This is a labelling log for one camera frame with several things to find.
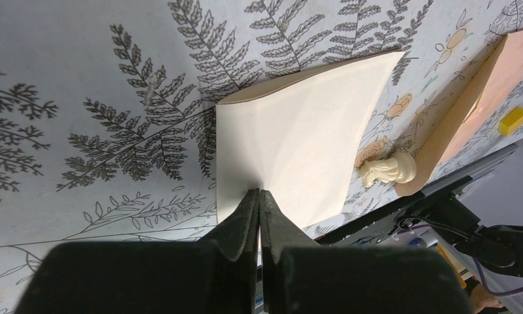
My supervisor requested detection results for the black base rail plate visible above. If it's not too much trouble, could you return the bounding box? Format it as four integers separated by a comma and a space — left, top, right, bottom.
316, 144, 518, 246

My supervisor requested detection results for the yellow toy brick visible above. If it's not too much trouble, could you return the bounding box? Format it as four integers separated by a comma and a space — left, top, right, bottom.
498, 107, 523, 137

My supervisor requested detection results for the beige lined letter paper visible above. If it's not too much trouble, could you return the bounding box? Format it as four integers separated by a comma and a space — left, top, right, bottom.
215, 51, 403, 228

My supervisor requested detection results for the tan paper envelope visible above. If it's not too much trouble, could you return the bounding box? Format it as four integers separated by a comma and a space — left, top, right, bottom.
395, 30, 523, 197

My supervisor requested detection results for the floral patterned table mat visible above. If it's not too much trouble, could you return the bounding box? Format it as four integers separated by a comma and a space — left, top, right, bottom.
0, 1, 523, 313

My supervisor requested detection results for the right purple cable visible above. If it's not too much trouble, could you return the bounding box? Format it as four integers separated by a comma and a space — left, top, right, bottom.
471, 255, 523, 298

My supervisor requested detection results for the cream chess knight piece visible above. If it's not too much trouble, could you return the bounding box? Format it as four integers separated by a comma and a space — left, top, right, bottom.
359, 151, 417, 188

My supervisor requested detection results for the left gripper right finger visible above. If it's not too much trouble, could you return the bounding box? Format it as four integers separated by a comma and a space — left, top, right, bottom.
259, 190, 472, 313

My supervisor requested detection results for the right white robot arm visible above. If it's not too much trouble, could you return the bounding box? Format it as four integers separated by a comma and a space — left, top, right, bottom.
395, 176, 523, 278

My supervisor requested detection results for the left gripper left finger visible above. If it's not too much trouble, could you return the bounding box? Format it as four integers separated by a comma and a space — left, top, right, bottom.
16, 190, 260, 313

